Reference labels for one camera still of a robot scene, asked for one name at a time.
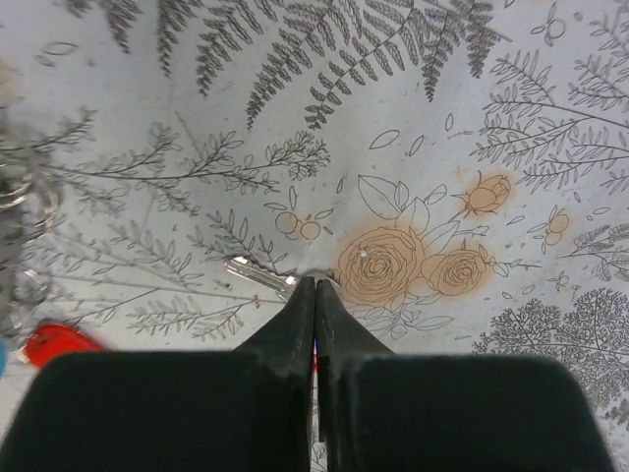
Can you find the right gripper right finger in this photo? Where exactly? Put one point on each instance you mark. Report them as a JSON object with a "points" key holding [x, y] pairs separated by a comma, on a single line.
{"points": [[379, 411]]}

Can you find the silver key with red tag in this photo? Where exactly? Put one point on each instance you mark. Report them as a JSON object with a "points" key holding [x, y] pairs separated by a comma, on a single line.
{"points": [[282, 285]]}

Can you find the red tag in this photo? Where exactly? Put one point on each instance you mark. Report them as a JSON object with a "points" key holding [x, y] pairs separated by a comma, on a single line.
{"points": [[49, 341]]}

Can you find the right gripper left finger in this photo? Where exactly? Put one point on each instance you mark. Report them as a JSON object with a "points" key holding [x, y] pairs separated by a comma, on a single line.
{"points": [[247, 409]]}

